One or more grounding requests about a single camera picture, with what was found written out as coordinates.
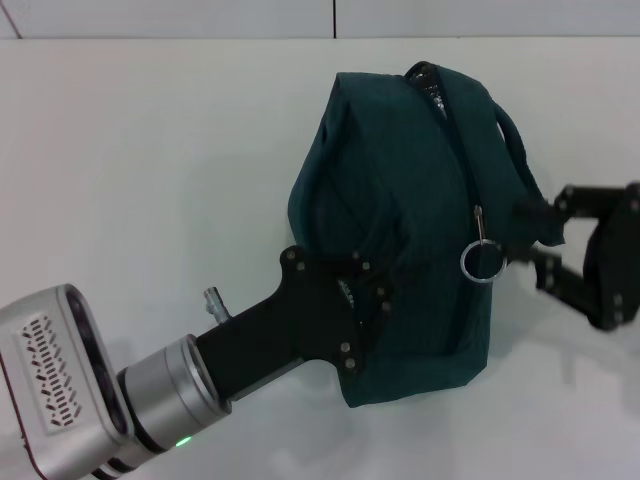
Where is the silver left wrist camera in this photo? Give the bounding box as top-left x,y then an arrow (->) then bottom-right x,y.
0,283 -> 136,480

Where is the dark teal insulated lunch bag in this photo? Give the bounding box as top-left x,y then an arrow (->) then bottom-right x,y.
286,60 -> 567,410

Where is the silver connector stub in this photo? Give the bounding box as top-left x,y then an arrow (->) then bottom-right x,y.
201,286 -> 232,327

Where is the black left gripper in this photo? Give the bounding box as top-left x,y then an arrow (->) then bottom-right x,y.
194,245 -> 401,402

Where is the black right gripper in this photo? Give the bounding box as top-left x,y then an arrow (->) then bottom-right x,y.
503,181 -> 640,332

